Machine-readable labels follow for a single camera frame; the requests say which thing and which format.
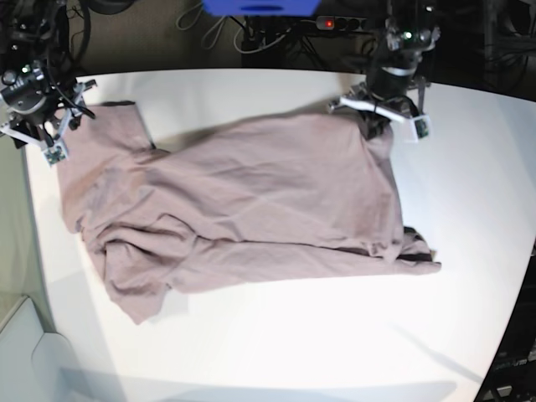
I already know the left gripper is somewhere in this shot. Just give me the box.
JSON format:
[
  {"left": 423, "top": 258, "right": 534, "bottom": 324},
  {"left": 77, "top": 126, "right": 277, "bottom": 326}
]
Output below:
[{"left": 327, "top": 77, "right": 430, "bottom": 141}]

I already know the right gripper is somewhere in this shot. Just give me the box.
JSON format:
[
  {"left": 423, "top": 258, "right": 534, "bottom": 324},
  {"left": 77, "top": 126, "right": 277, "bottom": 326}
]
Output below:
[{"left": 1, "top": 77, "right": 96, "bottom": 155}]

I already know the mauve t-shirt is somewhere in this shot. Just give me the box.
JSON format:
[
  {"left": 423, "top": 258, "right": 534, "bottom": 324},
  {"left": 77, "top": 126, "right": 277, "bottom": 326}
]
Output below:
[{"left": 58, "top": 103, "right": 441, "bottom": 323}]

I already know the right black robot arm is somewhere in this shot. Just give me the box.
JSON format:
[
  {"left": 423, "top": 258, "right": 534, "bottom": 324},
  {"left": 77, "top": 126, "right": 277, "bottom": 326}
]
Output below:
[{"left": 1, "top": 1, "right": 96, "bottom": 165}]

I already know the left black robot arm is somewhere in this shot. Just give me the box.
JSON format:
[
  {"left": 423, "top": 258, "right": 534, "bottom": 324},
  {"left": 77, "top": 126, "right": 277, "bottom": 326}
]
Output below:
[{"left": 327, "top": 1, "right": 441, "bottom": 143}]

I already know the blue box overhead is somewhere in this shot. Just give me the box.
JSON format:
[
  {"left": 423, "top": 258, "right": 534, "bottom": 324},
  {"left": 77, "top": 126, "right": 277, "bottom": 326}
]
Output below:
[{"left": 202, "top": 0, "right": 321, "bottom": 17}]

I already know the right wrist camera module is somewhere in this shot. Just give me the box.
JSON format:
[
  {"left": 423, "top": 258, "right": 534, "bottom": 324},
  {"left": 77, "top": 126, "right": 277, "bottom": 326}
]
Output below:
[{"left": 42, "top": 142, "right": 69, "bottom": 167}]

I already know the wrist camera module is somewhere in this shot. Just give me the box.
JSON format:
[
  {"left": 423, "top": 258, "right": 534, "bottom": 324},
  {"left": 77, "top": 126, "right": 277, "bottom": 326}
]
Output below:
[
  {"left": 409, "top": 115, "right": 431, "bottom": 143},
  {"left": 42, "top": 142, "right": 69, "bottom": 167}
]

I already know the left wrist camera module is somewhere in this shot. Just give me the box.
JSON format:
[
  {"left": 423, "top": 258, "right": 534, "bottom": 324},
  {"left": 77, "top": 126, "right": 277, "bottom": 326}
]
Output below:
[{"left": 409, "top": 115, "right": 431, "bottom": 143}]

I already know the white power strip red switch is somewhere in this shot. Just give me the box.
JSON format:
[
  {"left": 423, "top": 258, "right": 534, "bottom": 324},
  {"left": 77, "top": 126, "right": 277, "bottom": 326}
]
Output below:
[{"left": 315, "top": 16, "right": 369, "bottom": 33}]

